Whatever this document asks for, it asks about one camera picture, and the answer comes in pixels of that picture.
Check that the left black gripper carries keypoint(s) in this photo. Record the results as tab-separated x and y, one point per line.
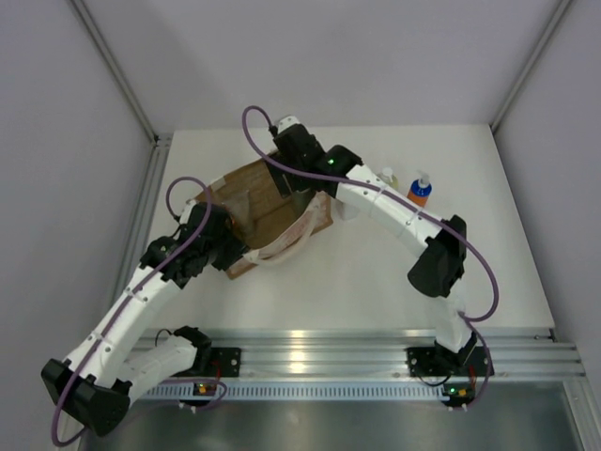
235	251

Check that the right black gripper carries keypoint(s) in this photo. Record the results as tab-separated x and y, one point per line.
278	174

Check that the brown burlap canvas bag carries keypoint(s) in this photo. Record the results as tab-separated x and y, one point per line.
279	233

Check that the yellow-green pump soap bottle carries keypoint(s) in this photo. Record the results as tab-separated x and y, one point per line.
389	177

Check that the orange blue pump bottle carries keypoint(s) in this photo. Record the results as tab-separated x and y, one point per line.
420	190

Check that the green dish soap red cap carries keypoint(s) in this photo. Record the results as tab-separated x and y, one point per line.
231	224

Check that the grey bottle beige pump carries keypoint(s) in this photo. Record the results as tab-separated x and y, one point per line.
301	200

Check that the translucent grey squeeze tube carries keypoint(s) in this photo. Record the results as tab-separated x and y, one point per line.
239	207

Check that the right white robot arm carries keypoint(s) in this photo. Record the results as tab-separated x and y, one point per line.
437	245

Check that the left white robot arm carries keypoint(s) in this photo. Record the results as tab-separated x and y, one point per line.
97	382

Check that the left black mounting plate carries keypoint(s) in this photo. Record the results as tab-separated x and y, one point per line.
224	363

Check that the black mounting plate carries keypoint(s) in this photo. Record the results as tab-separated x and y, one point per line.
438	362
224	363

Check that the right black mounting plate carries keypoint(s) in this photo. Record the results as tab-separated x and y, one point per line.
438	362

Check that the left aluminium frame post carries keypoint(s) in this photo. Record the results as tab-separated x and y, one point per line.
83	14

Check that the aluminium frame post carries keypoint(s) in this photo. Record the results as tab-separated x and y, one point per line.
526	69
83	14

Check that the slotted cable duct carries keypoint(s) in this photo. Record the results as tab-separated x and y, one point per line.
328	390

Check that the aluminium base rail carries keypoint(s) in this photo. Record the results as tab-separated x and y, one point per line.
531	354

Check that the right aluminium frame post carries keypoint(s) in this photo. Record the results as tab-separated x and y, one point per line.
526	69

